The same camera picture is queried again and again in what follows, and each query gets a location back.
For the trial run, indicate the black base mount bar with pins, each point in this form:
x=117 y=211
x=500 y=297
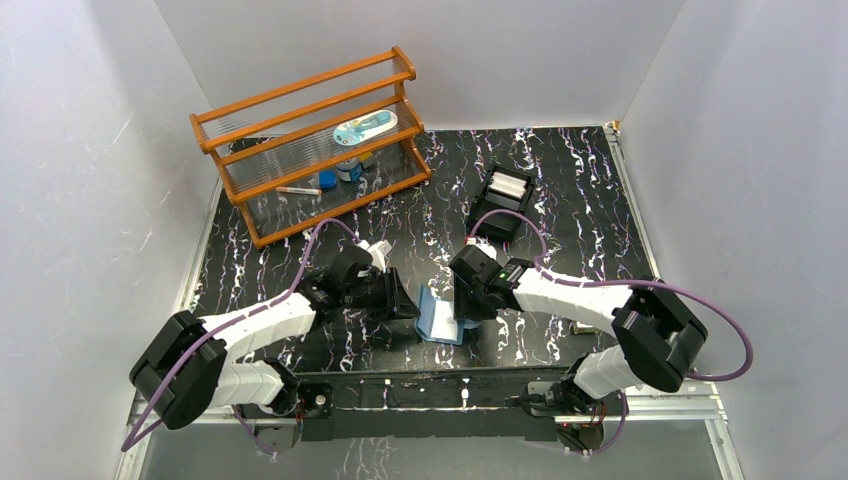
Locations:
x=461 y=403

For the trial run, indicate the blue card holder wallet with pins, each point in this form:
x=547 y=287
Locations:
x=435 y=309

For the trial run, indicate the white red small box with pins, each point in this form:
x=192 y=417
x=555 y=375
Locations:
x=579 y=328

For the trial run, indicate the black card tray box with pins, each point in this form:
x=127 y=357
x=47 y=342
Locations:
x=502 y=188

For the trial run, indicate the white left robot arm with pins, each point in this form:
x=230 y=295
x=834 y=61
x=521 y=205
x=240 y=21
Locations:
x=196 y=363

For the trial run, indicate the small blue lidded jar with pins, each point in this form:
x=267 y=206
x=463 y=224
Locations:
x=350 y=170

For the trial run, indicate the blue small box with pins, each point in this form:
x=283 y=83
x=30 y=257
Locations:
x=327 y=180

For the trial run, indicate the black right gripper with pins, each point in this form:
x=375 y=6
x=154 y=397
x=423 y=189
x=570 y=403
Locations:
x=463 y=307

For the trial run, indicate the white credit card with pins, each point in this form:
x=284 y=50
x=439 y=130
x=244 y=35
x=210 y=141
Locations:
x=448 y=329

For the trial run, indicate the orange wooden shelf rack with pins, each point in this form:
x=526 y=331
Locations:
x=283 y=137

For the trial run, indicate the white blue packaged item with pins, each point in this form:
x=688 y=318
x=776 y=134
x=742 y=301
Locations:
x=364 y=128

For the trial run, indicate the white orange marker pen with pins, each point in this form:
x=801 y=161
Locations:
x=299 y=191

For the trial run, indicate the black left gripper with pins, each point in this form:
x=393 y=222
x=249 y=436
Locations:
x=391 y=296

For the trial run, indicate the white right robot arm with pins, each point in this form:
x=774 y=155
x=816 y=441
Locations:
x=658 y=337

